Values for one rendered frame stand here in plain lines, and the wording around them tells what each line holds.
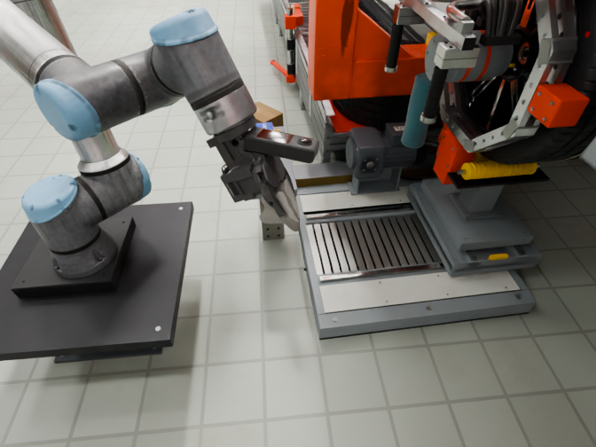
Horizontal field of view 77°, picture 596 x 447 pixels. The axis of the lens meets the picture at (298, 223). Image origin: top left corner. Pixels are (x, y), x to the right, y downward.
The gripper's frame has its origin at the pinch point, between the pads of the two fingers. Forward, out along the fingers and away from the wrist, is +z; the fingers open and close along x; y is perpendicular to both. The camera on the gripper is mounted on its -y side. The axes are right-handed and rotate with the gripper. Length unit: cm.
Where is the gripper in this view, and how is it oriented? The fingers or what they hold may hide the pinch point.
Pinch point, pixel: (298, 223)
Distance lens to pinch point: 67.3
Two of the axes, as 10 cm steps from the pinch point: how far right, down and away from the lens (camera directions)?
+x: -2.7, 5.4, -8.0
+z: 4.2, 8.1, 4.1
